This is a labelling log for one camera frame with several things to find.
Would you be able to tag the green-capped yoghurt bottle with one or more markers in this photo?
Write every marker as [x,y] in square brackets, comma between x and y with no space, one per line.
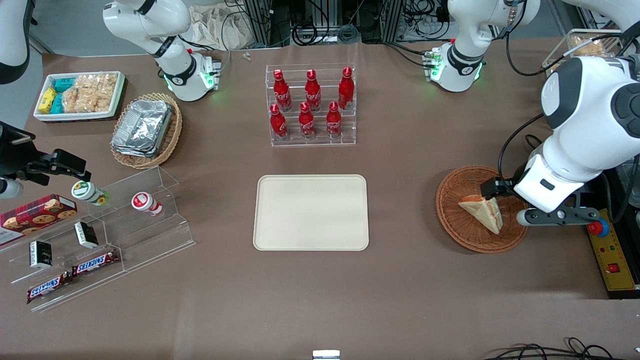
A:
[87,192]

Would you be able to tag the clear acrylic bottle rack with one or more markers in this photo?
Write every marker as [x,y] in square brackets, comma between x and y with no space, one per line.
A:
[320,142]

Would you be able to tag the white rectangular snack tray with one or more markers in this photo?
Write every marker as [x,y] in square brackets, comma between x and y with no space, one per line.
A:
[80,116]

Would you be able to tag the light wicker basket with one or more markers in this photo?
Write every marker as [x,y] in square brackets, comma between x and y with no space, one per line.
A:
[172,137]

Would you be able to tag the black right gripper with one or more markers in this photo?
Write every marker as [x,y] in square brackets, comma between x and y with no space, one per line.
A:
[15,157]

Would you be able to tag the red tartan cookie box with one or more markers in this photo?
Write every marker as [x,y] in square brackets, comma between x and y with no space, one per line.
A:
[35,215]

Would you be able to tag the clear acrylic stepped shelf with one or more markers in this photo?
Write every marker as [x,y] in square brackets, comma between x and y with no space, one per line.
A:
[150,235]

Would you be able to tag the yellow emergency stop box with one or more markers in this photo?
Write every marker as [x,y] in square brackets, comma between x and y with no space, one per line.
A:
[612,255]

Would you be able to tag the beige plastic tray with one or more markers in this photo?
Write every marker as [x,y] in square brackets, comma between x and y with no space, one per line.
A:
[310,212]

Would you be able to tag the small black white box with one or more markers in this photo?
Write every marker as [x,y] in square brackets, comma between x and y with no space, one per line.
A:
[41,254]
[86,235]

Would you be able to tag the red cola bottle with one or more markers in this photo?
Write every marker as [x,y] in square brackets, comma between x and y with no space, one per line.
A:
[333,122]
[346,90]
[306,122]
[313,92]
[282,92]
[279,125]

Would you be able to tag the clear plastic container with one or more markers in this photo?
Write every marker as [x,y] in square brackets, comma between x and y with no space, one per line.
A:
[632,192]

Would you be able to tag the black appliance base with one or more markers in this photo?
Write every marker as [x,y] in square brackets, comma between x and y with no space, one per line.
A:
[631,235]

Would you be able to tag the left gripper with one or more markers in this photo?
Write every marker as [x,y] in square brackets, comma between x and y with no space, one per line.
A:
[506,188]

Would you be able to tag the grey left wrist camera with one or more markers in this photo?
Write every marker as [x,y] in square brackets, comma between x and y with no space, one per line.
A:
[555,216]

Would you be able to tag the clear bag of rice crackers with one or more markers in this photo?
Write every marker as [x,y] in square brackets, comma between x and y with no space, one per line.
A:
[90,92]

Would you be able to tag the beige cloth bag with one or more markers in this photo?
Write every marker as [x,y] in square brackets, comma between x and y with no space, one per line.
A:
[215,27]

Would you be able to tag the red-capped yoghurt bottle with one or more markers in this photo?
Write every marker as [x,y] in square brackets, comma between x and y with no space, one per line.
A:
[145,202]

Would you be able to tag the aluminium frame post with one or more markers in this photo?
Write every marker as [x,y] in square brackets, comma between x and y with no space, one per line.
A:
[260,22]
[392,20]

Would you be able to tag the small silver white object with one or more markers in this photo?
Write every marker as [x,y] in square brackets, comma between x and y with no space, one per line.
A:
[326,355]

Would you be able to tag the stack of foil trays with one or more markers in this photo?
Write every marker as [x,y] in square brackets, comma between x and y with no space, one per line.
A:
[142,127]

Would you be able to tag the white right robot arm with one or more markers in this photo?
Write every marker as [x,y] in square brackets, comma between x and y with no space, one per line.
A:
[175,60]

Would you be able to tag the Snickers chocolate bar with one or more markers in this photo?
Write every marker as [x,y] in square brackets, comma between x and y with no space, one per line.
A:
[47,288]
[95,263]

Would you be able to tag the yellow snack packet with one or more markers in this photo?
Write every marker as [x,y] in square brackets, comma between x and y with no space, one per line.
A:
[47,100]

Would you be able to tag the triangular sandwich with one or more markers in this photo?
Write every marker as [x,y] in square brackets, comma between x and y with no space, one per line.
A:
[482,211]

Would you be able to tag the brown wicker basket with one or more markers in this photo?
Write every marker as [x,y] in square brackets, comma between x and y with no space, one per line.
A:
[460,230]

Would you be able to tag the teal snack packet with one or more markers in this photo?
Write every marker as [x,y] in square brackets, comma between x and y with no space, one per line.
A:
[57,104]
[64,84]

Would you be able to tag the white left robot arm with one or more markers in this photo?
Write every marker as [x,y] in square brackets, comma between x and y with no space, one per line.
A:
[590,125]

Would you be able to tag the bagged fried snack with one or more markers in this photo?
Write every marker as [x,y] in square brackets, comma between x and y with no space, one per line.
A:
[587,46]

